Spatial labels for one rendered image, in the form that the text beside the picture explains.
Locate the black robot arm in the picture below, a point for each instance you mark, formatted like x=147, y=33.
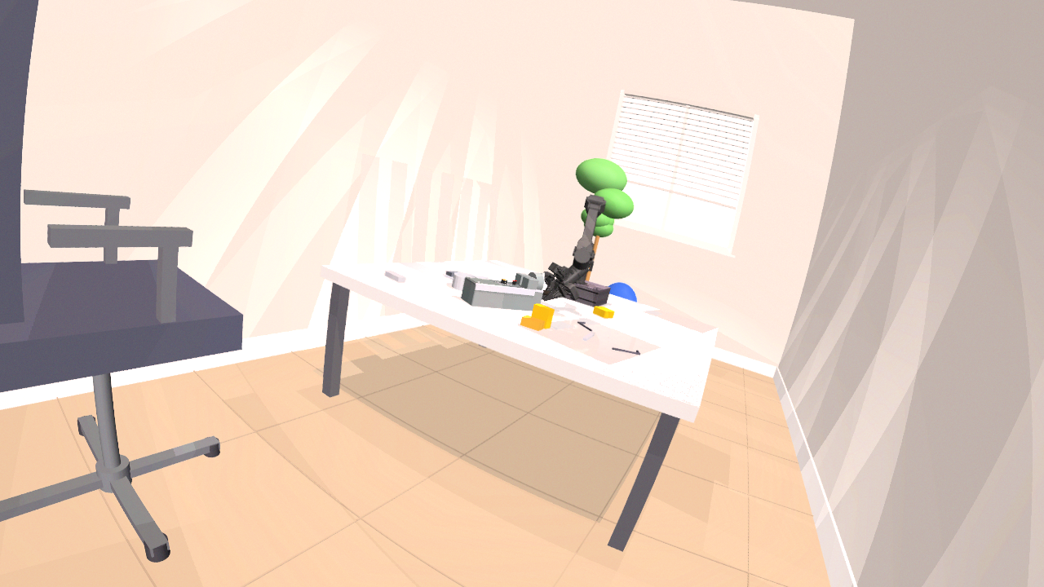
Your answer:
x=583, y=254

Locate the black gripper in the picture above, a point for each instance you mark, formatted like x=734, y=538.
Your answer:
x=559, y=289

